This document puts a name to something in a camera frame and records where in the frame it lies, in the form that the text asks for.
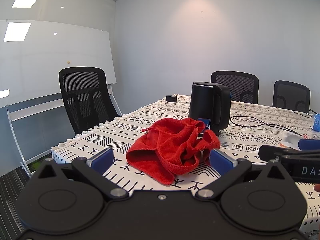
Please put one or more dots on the black mesh chair by whiteboard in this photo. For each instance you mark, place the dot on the black mesh chair by whiteboard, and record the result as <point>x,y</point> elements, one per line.
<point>85,97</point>

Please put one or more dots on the black electric kettle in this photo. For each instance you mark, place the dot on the black electric kettle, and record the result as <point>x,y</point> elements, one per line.
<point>211,104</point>

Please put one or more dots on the black mesh chair middle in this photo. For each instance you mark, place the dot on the black mesh chair middle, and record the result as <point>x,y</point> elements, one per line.
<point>244,87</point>

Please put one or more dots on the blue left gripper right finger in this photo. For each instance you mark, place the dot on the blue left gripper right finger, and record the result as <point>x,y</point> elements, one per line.
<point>221,162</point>

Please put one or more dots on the black mesh chair right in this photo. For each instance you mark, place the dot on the black mesh chair right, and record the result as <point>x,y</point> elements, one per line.
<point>292,96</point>

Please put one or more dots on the white whiteboard on stand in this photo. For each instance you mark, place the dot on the white whiteboard on stand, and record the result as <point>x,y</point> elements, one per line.
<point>30,73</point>

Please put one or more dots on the blue tissue box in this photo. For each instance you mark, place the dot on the blue tissue box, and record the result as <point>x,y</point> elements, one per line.
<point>316,122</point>

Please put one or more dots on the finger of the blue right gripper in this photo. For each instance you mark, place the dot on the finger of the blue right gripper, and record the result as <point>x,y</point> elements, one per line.
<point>309,144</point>

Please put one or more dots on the white paper wrapper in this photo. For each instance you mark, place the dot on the white paper wrapper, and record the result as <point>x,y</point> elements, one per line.
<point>290,137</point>

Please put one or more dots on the small black adapter box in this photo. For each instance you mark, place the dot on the small black adapter box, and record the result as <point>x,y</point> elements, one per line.
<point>171,98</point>

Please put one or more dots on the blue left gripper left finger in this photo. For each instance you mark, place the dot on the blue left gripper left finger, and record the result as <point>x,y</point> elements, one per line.
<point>101,161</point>

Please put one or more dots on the red microfiber cloth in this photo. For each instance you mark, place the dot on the red microfiber cloth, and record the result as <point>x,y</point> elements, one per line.
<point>171,148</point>

